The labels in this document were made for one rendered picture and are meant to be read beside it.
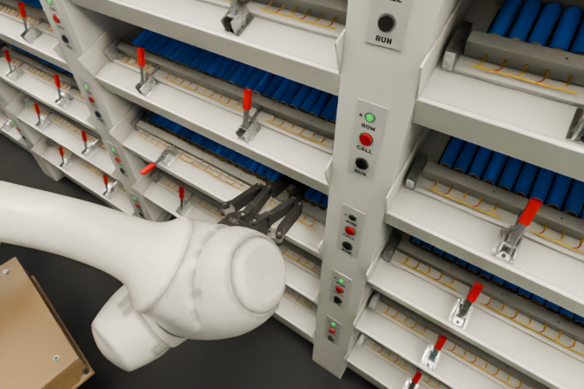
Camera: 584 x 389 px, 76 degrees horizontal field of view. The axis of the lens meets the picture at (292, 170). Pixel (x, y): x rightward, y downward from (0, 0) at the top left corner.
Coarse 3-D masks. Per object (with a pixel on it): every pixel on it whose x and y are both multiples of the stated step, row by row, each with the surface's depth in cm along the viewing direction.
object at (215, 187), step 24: (120, 120) 94; (144, 120) 98; (144, 144) 95; (168, 168) 90; (192, 168) 88; (240, 168) 86; (216, 192) 84; (240, 192) 83; (288, 240) 79; (312, 240) 74
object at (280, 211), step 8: (288, 200) 69; (272, 208) 67; (280, 208) 67; (288, 208) 69; (256, 216) 64; (264, 216) 64; (272, 216) 66; (280, 216) 68; (256, 224) 63; (272, 224) 67
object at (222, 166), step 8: (144, 128) 94; (152, 128) 94; (160, 136) 92; (168, 136) 91; (176, 144) 90; (184, 144) 89; (192, 152) 88; (200, 152) 87; (184, 160) 89; (200, 160) 88; (208, 160) 86; (216, 160) 85; (224, 168) 84; (232, 168) 83; (216, 176) 85; (232, 176) 84; (240, 176) 82; (248, 176) 81; (232, 184) 83; (248, 184) 82; (264, 184) 80; (272, 200) 79; (280, 200) 78; (304, 208) 75; (312, 208) 75; (312, 216) 75; (320, 216) 74; (312, 224) 75
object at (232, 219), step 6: (252, 210) 66; (228, 216) 62; (234, 216) 65; (252, 216) 65; (222, 222) 60; (228, 222) 60; (234, 222) 60; (240, 222) 60; (246, 222) 64; (264, 222) 64; (252, 228) 63; (258, 228) 63; (264, 228) 63
